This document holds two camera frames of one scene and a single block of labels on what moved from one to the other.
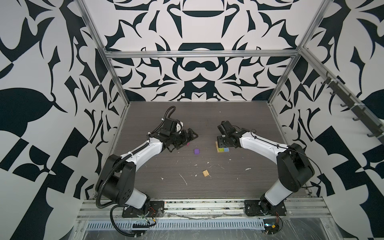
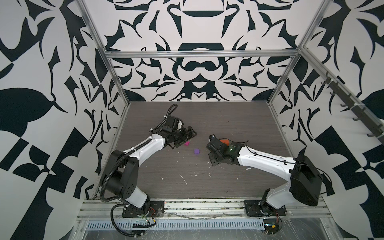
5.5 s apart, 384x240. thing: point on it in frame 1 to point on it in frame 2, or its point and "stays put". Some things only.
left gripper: [186, 140] stays put
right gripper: [219, 139] to [211, 157]
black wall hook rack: [363, 115] stays put
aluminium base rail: [111, 210] stays put
